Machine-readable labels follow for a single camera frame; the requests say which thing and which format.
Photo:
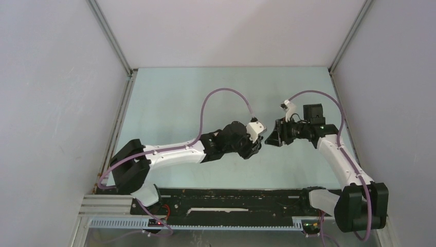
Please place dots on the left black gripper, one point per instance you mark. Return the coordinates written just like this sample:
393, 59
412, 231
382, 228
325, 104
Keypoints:
251, 148

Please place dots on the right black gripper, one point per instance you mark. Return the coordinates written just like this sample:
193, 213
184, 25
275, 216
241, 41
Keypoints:
284, 127

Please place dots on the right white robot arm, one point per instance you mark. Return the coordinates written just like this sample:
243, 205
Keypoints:
362, 203

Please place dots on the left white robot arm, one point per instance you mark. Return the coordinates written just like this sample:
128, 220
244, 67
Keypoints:
131, 165

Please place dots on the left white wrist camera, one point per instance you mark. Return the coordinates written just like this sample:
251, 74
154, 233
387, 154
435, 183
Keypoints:
255, 130

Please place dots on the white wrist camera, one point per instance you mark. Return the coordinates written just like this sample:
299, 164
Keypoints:
255, 130
289, 108

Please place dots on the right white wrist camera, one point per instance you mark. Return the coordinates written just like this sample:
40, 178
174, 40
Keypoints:
289, 108

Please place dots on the black mounting base rail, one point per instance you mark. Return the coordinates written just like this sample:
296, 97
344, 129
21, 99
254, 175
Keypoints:
222, 208

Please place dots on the right aluminium frame post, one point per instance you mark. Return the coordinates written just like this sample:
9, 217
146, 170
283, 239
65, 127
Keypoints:
351, 34

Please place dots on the aluminium frame post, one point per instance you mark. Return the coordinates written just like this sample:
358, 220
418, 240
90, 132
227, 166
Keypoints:
109, 34
351, 34

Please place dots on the left aluminium frame post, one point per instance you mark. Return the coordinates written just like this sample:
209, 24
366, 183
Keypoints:
109, 34

